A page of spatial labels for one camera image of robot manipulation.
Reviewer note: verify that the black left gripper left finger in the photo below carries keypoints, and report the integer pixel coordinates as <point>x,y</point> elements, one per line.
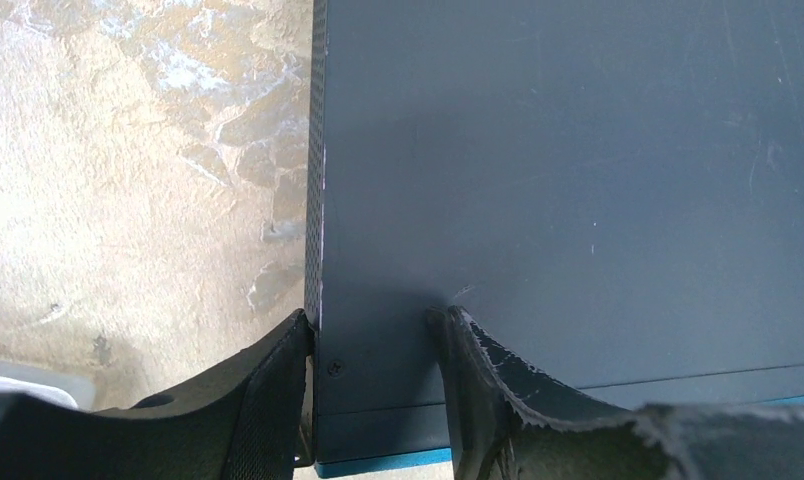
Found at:
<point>247,417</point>

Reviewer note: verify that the dark grey network switch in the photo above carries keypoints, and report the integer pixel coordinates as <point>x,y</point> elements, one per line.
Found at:
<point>613,189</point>

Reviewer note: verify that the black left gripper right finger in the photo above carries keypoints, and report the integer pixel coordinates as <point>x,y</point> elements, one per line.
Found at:
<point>507,419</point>

